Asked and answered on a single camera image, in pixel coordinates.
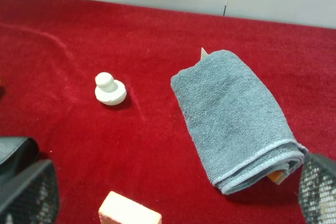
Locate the toy sandwich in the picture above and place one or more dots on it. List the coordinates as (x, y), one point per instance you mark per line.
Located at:
(2, 89)

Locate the white duck figurine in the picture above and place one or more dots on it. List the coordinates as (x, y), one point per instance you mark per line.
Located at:
(109, 91)

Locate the paper towel label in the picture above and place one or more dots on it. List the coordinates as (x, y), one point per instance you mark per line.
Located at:
(204, 54)

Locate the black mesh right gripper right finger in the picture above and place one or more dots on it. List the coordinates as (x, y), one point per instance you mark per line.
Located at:
(317, 189)

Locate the cream sponge cake block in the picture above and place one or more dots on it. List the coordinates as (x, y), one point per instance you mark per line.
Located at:
(120, 209)

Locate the grey folded towel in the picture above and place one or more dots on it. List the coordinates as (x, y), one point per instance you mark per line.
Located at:
(238, 128)

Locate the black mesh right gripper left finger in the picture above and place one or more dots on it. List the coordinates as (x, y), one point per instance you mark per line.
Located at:
(32, 196)

